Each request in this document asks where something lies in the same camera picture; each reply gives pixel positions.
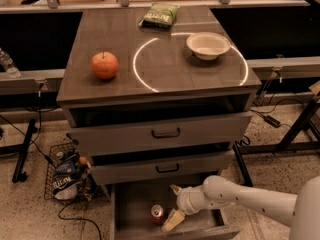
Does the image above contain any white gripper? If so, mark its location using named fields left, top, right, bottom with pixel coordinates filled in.
left=162, top=184, right=213, bottom=232

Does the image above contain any red coke can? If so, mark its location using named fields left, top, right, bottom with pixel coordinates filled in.
left=150, top=204, right=164, bottom=225

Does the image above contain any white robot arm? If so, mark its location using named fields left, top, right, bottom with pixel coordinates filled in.
left=162, top=175, right=320, bottom=240

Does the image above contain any bottom grey drawer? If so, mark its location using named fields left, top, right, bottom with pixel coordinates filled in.
left=109, top=174, right=240, bottom=240

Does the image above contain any grey drawer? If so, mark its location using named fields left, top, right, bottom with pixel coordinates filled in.
left=70, top=112, right=252, bottom=156
left=90, top=150, right=234, bottom=185
left=109, top=174, right=240, bottom=240

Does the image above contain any middle grey drawer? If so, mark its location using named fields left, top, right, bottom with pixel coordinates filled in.
left=90, top=150, right=234, bottom=185

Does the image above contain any top grey drawer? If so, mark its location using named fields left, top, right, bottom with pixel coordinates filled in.
left=70, top=112, right=252, bottom=156

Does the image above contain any grey drawer cabinet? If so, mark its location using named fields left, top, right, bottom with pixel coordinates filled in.
left=55, top=5, right=263, bottom=202

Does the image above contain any blue chip bag in basket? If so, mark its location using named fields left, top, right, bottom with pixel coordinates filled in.
left=52, top=161, right=77, bottom=200

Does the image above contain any black power adapter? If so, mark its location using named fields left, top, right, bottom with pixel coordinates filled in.
left=264, top=115, right=281, bottom=128

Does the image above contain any red apple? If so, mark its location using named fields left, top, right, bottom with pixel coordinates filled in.
left=91, top=52, right=119, bottom=80

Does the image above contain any white bowl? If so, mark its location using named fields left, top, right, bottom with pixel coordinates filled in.
left=186, top=32, right=231, bottom=60

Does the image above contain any black left table leg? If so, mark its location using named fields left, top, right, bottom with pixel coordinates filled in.
left=12, top=119, right=37, bottom=183

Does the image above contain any green chip bag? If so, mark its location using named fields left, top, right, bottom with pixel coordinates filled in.
left=139, top=3, right=179, bottom=28

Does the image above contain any clear plastic water bottle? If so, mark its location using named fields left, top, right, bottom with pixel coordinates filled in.
left=0, top=48, right=21, bottom=79

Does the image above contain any black wire basket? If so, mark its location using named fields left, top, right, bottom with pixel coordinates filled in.
left=44, top=143, right=97, bottom=203

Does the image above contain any black floor cable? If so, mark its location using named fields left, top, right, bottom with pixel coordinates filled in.
left=57, top=200, right=103, bottom=240

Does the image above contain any black right table frame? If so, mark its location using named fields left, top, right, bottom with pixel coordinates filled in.
left=233, top=95, right=320, bottom=187

